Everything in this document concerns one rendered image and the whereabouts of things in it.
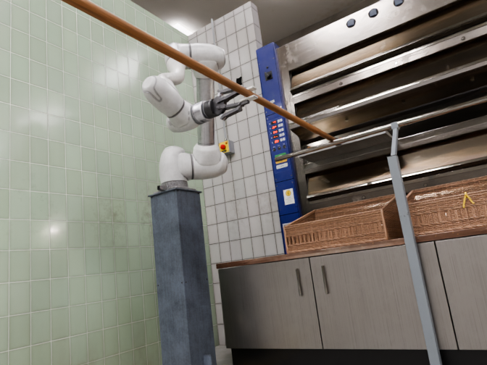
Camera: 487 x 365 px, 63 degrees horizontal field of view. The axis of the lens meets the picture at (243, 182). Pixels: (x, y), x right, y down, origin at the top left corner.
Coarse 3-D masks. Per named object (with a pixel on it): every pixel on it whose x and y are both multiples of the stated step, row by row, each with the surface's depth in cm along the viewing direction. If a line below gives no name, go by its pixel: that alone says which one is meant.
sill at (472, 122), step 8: (472, 120) 217; (480, 120) 215; (440, 128) 226; (448, 128) 223; (456, 128) 221; (408, 136) 235; (416, 136) 232; (424, 136) 230; (432, 136) 228; (384, 144) 242; (400, 144) 237; (352, 152) 253; (360, 152) 250; (368, 152) 247; (320, 160) 265; (328, 160) 262; (336, 160) 259; (304, 168) 271
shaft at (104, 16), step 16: (64, 0) 90; (80, 0) 92; (96, 16) 97; (112, 16) 100; (128, 32) 105; (144, 32) 109; (160, 48) 114; (192, 64) 125; (224, 80) 139; (288, 112) 180
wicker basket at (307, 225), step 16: (336, 208) 251; (352, 208) 245; (368, 208) 239; (384, 208) 195; (288, 224) 225; (304, 224) 212; (320, 224) 207; (336, 224) 203; (352, 224) 198; (368, 224) 194; (384, 224) 189; (400, 224) 217; (288, 240) 217; (304, 240) 212; (320, 240) 206; (336, 240) 202; (352, 240) 197; (368, 240) 193
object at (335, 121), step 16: (480, 64) 205; (432, 80) 217; (448, 80) 215; (464, 80) 215; (480, 80) 215; (384, 96) 231; (400, 96) 229; (416, 96) 229; (432, 96) 229; (448, 96) 229; (336, 112) 247; (352, 112) 245; (368, 112) 245; (384, 112) 245; (304, 128) 263; (320, 128) 263; (336, 128) 263
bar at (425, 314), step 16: (432, 112) 194; (448, 112) 191; (384, 128) 206; (320, 144) 226; (336, 144) 221; (400, 176) 178; (400, 192) 177; (400, 208) 176; (416, 256) 170; (416, 272) 169; (416, 288) 169; (432, 320) 166; (432, 336) 163; (432, 352) 163
